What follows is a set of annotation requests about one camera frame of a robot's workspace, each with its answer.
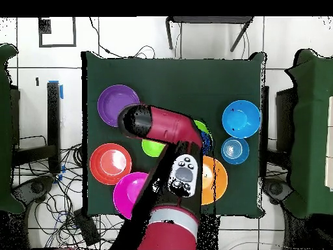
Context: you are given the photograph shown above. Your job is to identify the black stand with blue tape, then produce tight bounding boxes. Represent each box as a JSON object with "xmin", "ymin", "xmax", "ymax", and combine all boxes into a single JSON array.
[{"xmin": 12, "ymin": 80, "xmax": 64, "ymax": 174}]

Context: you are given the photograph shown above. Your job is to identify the grey chair base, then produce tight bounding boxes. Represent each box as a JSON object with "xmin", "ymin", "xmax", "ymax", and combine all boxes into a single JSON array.
[
  {"xmin": 261, "ymin": 178, "xmax": 293, "ymax": 205},
  {"xmin": 12, "ymin": 175, "xmax": 55, "ymax": 206}
]

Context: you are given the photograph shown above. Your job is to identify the black power box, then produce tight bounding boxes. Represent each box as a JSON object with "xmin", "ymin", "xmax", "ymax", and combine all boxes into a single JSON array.
[{"xmin": 73, "ymin": 208, "xmax": 101, "ymax": 247}]

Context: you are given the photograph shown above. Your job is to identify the pink bowl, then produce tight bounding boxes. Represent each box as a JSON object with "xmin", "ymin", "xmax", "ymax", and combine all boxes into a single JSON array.
[{"xmin": 113, "ymin": 171, "xmax": 150, "ymax": 221}]

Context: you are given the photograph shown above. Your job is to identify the small dark blue bowl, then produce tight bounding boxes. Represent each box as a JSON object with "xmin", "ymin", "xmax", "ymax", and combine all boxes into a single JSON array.
[{"xmin": 200, "ymin": 130, "xmax": 215, "ymax": 156}]

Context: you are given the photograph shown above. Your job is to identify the orange bowl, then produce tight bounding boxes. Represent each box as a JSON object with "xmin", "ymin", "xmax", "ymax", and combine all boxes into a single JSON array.
[{"xmin": 200, "ymin": 155, "xmax": 229, "ymax": 206}]

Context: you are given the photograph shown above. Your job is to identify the purple bowl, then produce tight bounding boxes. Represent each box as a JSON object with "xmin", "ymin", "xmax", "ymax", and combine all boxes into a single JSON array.
[{"xmin": 97, "ymin": 84, "xmax": 141, "ymax": 128}]

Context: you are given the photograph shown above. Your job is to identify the dark green tablecloth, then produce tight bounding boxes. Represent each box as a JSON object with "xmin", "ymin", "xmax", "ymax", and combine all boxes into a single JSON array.
[{"xmin": 81, "ymin": 50, "xmax": 266, "ymax": 218}]

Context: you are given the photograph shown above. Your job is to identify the small green bowl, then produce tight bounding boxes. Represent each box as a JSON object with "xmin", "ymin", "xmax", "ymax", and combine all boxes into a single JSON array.
[{"xmin": 141, "ymin": 139, "xmax": 167, "ymax": 158}]

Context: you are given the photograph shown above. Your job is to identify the white box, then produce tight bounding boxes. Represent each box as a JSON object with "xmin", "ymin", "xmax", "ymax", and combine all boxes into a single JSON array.
[{"xmin": 324, "ymin": 95, "xmax": 333, "ymax": 193}]

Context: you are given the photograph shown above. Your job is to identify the red bowl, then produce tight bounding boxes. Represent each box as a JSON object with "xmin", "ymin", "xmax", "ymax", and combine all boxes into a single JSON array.
[{"xmin": 89, "ymin": 143, "xmax": 133, "ymax": 186}]

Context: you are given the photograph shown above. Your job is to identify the green cloth covered table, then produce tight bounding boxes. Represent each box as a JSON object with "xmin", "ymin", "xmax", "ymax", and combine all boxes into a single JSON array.
[
  {"xmin": 0, "ymin": 43, "xmax": 25, "ymax": 215},
  {"xmin": 284, "ymin": 48, "xmax": 333, "ymax": 219}
]

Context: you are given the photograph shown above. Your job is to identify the large green bowl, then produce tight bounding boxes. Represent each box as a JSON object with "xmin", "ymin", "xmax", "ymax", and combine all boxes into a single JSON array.
[{"xmin": 193, "ymin": 120, "xmax": 212, "ymax": 136}]

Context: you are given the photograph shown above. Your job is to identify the low ribbed blue bowl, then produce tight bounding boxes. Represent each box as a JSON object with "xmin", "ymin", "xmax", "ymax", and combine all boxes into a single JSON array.
[{"xmin": 220, "ymin": 136, "xmax": 250, "ymax": 165}]

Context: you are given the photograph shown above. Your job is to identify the black metal frame stool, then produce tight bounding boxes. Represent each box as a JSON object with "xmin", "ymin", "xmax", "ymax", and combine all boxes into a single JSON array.
[{"xmin": 165, "ymin": 16, "xmax": 254, "ymax": 52}]

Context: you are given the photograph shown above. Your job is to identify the large light blue bowl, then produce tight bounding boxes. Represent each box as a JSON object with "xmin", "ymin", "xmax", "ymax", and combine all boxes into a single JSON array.
[{"xmin": 221, "ymin": 100, "xmax": 261, "ymax": 139}]

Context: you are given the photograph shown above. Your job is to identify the black cable tangle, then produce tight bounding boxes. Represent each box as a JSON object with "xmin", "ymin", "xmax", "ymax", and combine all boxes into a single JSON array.
[{"xmin": 11, "ymin": 135, "xmax": 126, "ymax": 250}]

